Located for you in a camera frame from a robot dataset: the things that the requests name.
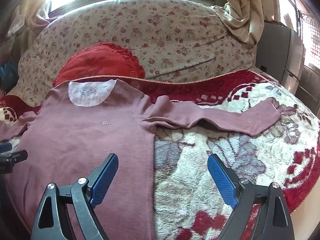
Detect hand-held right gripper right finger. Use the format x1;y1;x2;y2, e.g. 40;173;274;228
207;154;295;240

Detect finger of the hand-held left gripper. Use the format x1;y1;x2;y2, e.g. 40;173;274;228
0;143;28;174

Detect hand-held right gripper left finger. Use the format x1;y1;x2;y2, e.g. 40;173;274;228
30;153;119;240

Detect pink long-sleeve shirt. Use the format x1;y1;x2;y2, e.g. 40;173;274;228
0;79;282;240

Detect red and white plush blanket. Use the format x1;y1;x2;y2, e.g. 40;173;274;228
0;70;320;240

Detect blue cloth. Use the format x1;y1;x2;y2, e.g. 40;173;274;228
0;57;18;85

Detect red ruffled pillow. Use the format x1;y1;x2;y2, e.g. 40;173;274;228
52;42;146;88

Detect grey cabinet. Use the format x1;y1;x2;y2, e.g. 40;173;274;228
255;21;307;88

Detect pale sheer curtain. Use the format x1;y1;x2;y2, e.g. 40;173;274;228
7;0;55;38

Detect beige curtain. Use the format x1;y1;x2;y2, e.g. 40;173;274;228
216;0;265;45

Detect metal window grille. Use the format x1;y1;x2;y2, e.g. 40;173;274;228
275;0;320;80

